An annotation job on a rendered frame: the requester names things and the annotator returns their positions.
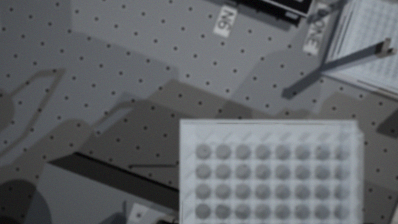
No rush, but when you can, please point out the black rectangular nest plate with label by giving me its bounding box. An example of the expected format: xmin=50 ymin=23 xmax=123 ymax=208
xmin=231 ymin=0 xmax=314 ymax=26

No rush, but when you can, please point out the light grey label plate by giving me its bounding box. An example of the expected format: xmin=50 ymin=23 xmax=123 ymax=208
xmin=213 ymin=4 xmax=238 ymax=38

